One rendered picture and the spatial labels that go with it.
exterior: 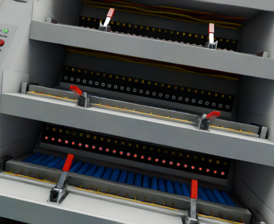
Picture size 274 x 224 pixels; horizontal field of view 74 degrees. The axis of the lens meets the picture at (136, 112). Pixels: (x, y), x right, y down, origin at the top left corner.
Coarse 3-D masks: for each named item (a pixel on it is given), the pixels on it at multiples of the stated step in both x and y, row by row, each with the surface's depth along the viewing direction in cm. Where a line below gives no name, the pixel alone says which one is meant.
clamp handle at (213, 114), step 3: (213, 111) 33; (210, 114) 34; (213, 114) 32; (216, 114) 32; (219, 114) 32; (204, 117) 39; (207, 117) 35; (210, 117) 34; (213, 117) 34; (216, 117) 33; (204, 120) 38; (207, 120) 38
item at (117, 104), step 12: (60, 96) 45; (72, 96) 45; (96, 96) 46; (120, 108) 44; (132, 108) 44; (144, 108) 43; (156, 108) 43; (192, 120) 43; (216, 120) 42; (252, 132) 42
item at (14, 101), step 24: (0, 96) 40; (24, 96) 41; (120, 96) 57; (48, 120) 40; (72, 120) 39; (96, 120) 39; (120, 120) 38; (144, 120) 38; (240, 120) 55; (264, 120) 44; (168, 144) 38; (192, 144) 38; (216, 144) 37; (240, 144) 37; (264, 144) 37
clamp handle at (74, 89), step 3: (72, 87) 34; (75, 87) 34; (72, 90) 35; (75, 90) 34; (78, 90) 35; (75, 93) 36; (78, 93) 36; (81, 93) 37; (84, 93) 41; (81, 96) 39; (84, 96) 39; (84, 99) 41
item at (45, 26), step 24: (48, 24) 45; (96, 24) 63; (120, 24) 62; (72, 48) 56; (96, 48) 44; (120, 48) 44; (144, 48) 44; (168, 48) 43; (192, 48) 43; (216, 48) 49; (264, 48) 49; (192, 72) 55; (216, 72) 56; (240, 72) 42; (264, 72) 42
